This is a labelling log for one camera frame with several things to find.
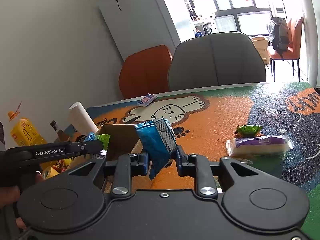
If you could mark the far orange chair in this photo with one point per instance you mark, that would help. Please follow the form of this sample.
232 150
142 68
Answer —
293 52

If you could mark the small purple tissue pack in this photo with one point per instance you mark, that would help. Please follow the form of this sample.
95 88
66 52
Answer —
148 99

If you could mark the cardboard boxes on floor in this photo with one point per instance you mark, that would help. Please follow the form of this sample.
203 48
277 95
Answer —
261 45

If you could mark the blue snack packet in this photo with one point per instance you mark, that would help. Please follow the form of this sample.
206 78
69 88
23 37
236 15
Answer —
158 140

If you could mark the person left hand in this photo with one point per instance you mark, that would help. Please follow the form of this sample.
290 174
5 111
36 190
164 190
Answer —
10 195

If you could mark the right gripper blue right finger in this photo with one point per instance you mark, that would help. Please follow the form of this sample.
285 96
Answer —
198 167

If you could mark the small green candy pack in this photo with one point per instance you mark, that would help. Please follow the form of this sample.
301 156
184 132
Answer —
104 138

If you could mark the colourful cartoon table mat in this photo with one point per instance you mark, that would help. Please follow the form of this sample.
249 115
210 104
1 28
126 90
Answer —
204 119

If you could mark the grey dining chair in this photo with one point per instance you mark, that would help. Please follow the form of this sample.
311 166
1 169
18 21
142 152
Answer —
226 58

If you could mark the glass bottle amber liquid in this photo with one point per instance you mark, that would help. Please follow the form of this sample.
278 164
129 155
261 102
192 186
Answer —
62 136

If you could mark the dark backpack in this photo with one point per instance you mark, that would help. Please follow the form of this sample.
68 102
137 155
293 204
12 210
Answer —
278 34

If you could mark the yellow tape roll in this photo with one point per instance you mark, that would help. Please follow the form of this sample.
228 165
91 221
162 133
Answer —
49 172

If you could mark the yellow oil bottle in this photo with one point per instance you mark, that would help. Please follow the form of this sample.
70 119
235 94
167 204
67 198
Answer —
22 131

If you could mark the brown cardboard box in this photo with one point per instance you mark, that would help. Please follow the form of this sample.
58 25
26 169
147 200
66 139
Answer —
123 140

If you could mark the purple label white cake pack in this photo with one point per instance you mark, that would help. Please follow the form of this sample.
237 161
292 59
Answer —
263 145

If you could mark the orange dining chair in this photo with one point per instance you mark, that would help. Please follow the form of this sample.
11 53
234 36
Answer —
145 72

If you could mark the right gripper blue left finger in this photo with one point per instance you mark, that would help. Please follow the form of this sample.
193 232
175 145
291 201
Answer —
128 166

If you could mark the green candy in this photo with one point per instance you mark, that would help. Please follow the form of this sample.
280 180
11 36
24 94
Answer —
248 131

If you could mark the white paper towel roll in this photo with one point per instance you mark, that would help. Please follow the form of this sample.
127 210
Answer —
80 119

